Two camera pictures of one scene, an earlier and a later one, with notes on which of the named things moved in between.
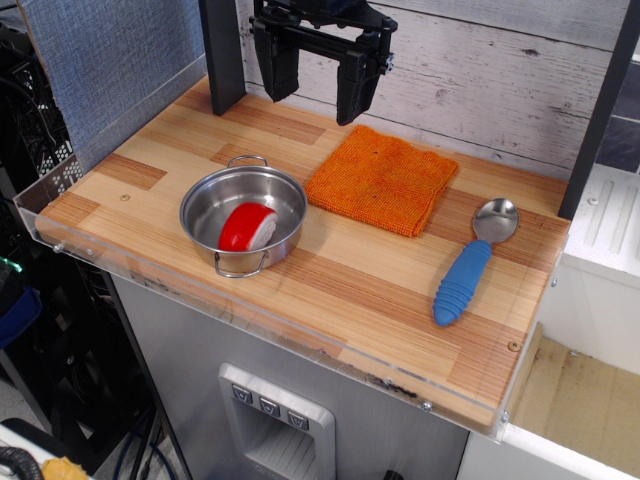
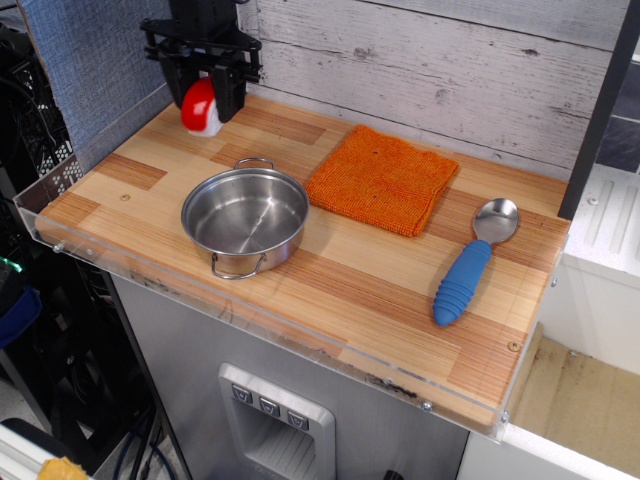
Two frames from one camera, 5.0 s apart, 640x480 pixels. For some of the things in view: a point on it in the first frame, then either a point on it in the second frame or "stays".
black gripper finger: x=356 y=80 to x=229 y=83
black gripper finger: x=279 y=64 to x=180 y=70
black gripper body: x=334 y=26 to x=206 y=31
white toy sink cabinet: x=577 y=410 stays
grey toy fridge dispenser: x=278 y=433 stays
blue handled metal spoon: x=494 y=221 stays
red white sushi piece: x=247 y=226 to x=201 y=114
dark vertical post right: x=611 y=86 stays
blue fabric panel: x=115 y=63 stays
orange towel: x=381 y=178 stays
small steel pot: x=246 y=179 stays
